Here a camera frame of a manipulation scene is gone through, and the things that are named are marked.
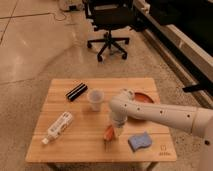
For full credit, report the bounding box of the orange pepper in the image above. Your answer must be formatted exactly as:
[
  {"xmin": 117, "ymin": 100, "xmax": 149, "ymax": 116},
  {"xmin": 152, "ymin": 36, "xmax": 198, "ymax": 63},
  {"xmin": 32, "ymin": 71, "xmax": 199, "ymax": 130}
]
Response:
[{"xmin": 103, "ymin": 125, "xmax": 115, "ymax": 148}]

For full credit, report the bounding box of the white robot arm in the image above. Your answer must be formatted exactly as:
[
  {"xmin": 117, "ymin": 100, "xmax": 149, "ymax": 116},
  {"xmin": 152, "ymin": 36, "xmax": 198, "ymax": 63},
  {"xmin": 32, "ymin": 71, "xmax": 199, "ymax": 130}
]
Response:
[{"xmin": 109, "ymin": 89, "xmax": 213, "ymax": 171}]

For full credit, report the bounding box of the blue sponge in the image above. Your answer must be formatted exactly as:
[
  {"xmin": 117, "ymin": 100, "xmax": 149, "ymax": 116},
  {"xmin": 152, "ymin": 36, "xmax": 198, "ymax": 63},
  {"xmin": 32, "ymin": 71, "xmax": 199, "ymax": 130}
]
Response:
[{"xmin": 128, "ymin": 132, "xmax": 152, "ymax": 151}]

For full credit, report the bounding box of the clear plastic cup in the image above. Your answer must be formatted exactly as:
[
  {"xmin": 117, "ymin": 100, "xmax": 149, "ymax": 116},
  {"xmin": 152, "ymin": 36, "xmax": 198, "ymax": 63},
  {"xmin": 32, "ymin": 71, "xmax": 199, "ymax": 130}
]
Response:
[{"xmin": 87, "ymin": 89, "xmax": 104, "ymax": 111}]

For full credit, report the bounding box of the orange bowl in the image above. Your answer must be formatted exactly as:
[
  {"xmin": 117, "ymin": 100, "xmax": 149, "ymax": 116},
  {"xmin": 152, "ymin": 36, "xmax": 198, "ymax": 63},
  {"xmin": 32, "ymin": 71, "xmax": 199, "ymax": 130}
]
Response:
[{"xmin": 129, "ymin": 91, "xmax": 156, "ymax": 122}]

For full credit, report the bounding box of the wooden table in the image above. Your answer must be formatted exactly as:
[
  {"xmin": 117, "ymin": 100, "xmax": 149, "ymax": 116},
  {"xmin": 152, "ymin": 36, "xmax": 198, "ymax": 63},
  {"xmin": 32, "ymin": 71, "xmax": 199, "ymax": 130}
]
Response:
[{"xmin": 26, "ymin": 78, "xmax": 177, "ymax": 164}]

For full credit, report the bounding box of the black rectangular box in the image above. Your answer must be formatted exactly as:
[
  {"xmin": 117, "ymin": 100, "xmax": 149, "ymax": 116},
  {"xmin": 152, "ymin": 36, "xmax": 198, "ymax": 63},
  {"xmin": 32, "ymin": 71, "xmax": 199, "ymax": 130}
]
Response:
[{"xmin": 66, "ymin": 83, "xmax": 88, "ymax": 101}]

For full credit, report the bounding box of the white plastic bottle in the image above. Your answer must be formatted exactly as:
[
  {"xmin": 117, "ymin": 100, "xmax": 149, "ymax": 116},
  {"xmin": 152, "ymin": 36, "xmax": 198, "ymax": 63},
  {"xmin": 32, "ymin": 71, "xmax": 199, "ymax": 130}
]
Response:
[{"xmin": 42, "ymin": 112, "xmax": 73, "ymax": 144}]

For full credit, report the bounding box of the black office chair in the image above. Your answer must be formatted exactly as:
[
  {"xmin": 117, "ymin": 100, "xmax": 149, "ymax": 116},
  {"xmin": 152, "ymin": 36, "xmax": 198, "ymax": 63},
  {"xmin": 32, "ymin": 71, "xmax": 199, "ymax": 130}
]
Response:
[{"xmin": 82, "ymin": 0, "xmax": 135, "ymax": 62}]

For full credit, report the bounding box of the long bench with shelf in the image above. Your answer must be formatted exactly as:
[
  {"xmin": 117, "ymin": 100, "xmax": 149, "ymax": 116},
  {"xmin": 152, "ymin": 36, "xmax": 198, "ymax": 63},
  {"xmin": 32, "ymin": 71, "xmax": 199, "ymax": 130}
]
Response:
[{"xmin": 133, "ymin": 0, "xmax": 213, "ymax": 107}]

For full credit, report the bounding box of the white device on floor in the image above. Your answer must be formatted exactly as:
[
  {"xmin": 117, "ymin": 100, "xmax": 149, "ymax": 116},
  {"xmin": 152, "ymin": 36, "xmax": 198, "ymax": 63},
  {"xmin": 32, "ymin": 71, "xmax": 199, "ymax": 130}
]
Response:
[{"xmin": 58, "ymin": 0, "xmax": 84, "ymax": 12}]

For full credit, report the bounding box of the black cable on floor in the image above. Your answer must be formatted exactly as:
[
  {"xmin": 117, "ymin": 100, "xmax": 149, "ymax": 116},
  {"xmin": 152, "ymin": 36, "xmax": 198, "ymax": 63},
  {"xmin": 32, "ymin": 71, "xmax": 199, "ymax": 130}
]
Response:
[{"xmin": 0, "ymin": 0, "xmax": 76, "ymax": 46}]

